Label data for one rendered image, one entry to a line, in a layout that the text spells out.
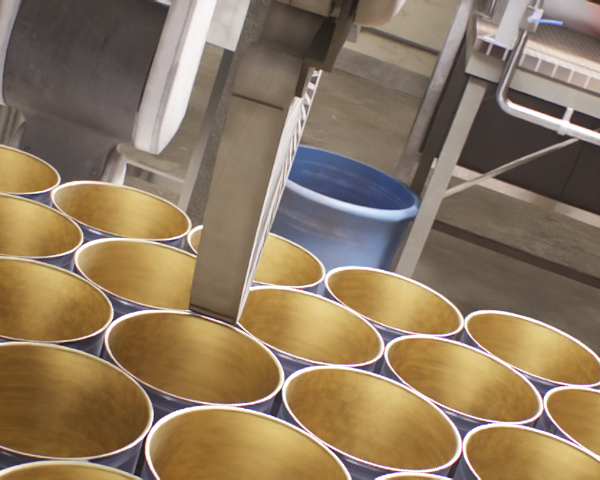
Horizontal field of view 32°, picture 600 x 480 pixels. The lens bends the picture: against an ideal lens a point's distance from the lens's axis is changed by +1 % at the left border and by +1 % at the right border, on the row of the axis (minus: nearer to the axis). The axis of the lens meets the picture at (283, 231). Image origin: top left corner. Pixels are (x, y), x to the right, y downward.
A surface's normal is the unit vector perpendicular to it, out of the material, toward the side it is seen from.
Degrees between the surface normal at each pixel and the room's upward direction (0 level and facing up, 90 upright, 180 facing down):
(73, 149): 95
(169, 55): 78
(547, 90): 90
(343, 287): 88
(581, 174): 90
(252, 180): 104
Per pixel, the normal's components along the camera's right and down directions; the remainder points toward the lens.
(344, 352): -0.68, 0.07
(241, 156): -0.23, 0.50
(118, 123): -0.22, 0.77
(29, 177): -0.43, 0.19
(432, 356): 0.15, 0.38
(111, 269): 0.61, 0.43
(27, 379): 0.36, 0.41
